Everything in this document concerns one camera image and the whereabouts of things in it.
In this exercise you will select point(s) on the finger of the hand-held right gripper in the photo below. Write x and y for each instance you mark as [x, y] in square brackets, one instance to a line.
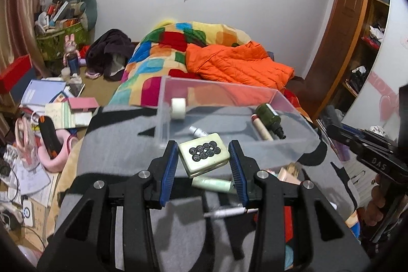
[342, 133]

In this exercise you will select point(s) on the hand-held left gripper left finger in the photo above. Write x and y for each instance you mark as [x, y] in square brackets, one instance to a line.
[169, 170]

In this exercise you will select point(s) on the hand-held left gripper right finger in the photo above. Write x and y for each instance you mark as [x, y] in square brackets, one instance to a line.
[237, 170]

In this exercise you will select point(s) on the light green tube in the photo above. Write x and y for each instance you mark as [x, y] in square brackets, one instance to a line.
[212, 185]

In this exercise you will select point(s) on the mahjong tile with black circles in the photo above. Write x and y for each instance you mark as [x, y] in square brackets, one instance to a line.
[204, 154]

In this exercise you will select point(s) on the white pen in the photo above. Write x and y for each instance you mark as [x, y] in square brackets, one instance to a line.
[223, 213]

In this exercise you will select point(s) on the clear plastic storage bin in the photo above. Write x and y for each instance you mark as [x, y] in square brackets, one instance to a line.
[223, 100]

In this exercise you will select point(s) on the person's right hand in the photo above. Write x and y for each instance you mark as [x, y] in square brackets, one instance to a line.
[374, 206]

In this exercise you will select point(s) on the small white tube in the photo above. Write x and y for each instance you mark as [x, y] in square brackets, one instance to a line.
[197, 131]

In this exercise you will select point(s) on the cream tube with red band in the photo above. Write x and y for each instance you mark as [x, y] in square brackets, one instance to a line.
[261, 128]

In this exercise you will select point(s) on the pale pink box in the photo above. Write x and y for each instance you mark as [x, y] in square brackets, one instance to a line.
[288, 176]

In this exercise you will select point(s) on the grey and black blanket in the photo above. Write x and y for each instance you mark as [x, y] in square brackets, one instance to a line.
[127, 138]

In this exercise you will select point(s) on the white tape roll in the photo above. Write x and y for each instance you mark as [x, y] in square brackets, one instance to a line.
[177, 108]

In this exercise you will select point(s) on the dark green bottle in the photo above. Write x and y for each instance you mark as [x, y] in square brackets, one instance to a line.
[269, 116]

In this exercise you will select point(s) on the white curved panel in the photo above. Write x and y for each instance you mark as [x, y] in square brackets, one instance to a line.
[392, 68]

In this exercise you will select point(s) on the wooden open shelf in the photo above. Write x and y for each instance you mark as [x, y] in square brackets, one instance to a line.
[366, 45]

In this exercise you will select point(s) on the orange down jacket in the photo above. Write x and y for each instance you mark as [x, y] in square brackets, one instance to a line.
[236, 63]

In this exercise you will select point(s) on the pink flat box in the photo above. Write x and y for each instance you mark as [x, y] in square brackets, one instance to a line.
[83, 103]

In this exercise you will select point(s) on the colourful patchwork blanket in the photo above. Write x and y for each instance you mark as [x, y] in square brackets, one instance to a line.
[153, 61]

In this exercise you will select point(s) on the green patterned notebook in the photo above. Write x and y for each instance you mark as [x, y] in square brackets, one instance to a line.
[59, 116]

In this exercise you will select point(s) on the black and orange tool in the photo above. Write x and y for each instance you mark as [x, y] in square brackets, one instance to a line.
[49, 136]

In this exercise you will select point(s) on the white paper sheets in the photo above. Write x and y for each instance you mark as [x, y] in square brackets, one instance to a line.
[35, 182]

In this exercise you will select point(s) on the dark clothes pile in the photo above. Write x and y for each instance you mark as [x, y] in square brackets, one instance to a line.
[108, 49]

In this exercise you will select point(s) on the clear pink pouch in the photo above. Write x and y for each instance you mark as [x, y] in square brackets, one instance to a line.
[27, 144]

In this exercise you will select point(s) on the rabbit topped bottle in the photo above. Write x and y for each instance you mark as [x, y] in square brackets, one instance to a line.
[72, 60]

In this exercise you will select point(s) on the white charger device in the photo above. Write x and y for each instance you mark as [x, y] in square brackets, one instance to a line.
[28, 213]

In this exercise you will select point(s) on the blue book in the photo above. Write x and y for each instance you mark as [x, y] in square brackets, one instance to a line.
[41, 92]

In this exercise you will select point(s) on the green cardboard box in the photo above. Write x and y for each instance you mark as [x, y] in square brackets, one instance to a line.
[54, 44]

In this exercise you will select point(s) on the grey green neck pillow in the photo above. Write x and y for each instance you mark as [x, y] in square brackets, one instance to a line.
[91, 9]

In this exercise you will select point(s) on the red box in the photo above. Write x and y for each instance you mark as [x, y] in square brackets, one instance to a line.
[16, 73]

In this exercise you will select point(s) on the striped curtain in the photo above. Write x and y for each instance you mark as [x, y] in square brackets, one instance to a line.
[22, 4]

